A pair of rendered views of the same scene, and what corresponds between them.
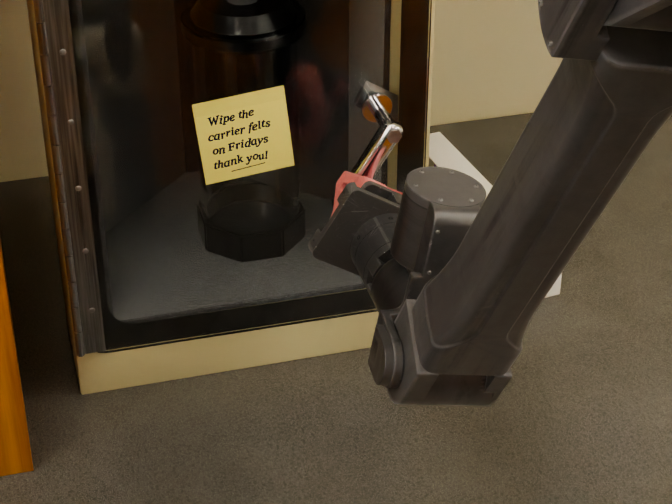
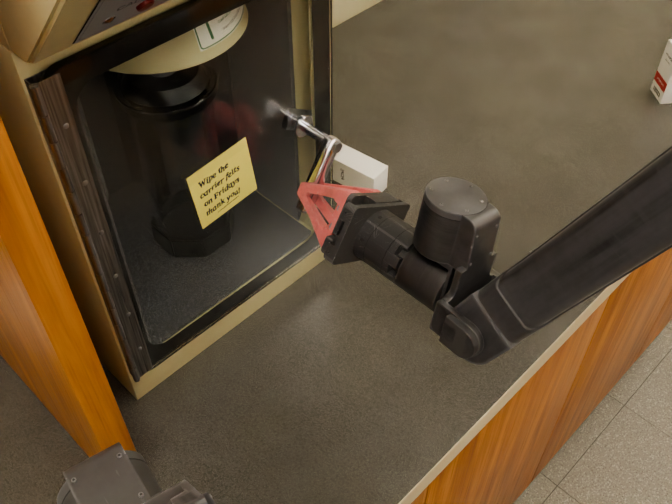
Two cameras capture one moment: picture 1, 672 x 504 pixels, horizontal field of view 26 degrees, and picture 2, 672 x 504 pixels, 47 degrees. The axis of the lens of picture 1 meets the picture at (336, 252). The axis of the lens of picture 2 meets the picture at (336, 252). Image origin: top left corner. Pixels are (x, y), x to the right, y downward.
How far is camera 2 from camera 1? 0.56 m
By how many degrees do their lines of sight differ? 27
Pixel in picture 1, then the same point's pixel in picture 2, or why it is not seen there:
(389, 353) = (472, 337)
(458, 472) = (420, 344)
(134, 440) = (201, 419)
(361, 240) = (366, 241)
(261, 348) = (243, 309)
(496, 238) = (612, 257)
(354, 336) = (295, 273)
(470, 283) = (570, 286)
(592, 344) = not seen: hidden behind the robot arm
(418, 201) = (451, 217)
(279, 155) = (247, 186)
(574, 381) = not seen: hidden behind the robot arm
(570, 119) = not seen: outside the picture
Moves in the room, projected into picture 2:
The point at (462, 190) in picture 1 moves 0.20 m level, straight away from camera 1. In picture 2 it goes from (468, 194) to (369, 74)
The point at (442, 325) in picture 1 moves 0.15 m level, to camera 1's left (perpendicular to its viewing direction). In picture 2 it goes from (533, 314) to (378, 394)
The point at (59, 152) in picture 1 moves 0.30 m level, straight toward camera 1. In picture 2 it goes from (98, 258) to (316, 488)
